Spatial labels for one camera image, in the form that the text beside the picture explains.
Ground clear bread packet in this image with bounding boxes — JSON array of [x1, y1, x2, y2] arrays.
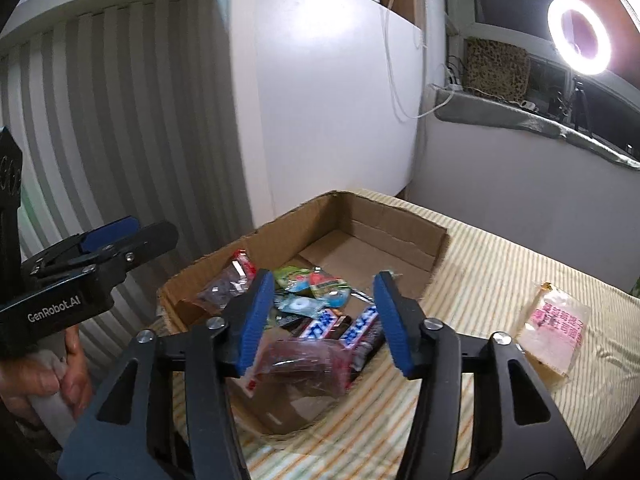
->
[[514, 281, 592, 381]]

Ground grey windowsill pad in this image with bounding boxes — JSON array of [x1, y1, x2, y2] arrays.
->
[[432, 84, 640, 169]]

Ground black tripod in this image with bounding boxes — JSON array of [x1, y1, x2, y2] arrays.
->
[[566, 75, 594, 137]]

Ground person's left hand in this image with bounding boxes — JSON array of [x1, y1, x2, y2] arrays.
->
[[0, 324, 94, 423]]

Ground striped blanket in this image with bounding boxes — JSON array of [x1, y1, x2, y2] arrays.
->
[[235, 187, 640, 480]]

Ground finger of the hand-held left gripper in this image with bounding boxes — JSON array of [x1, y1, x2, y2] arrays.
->
[[94, 221, 179, 277], [22, 216, 141, 279]]

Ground white cable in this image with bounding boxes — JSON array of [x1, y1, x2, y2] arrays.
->
[[382, 0, 452, 122]]

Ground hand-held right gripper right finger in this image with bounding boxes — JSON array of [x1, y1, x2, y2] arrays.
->
[[373, 271, 586, 480]]

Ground light blue candy packet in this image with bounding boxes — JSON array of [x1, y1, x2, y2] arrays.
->
[[273, 293, 322, 317]]

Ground red clear snack packet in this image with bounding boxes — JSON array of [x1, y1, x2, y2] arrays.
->
[[247, 336, 352, 398], [193, 248, 257, 312]]

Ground ring light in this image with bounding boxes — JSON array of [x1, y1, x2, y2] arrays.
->
[[546, 0, 614, 77]]

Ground cardboard box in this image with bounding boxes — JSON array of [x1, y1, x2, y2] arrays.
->
[[157, 190, 450, 444]]

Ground grey striped curtain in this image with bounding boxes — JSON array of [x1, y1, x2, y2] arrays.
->
[[0, 0, 262, 361]]

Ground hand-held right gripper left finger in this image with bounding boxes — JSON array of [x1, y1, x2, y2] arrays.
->
[[55, 269, 276, 480]]

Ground leopard print cushion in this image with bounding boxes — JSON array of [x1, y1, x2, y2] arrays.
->
[[464, 37, 532, 104]]

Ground brown chocolate bar packet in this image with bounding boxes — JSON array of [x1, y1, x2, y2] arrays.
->
[[339, 304, 389, 382], [291, 309, 354, 342]]

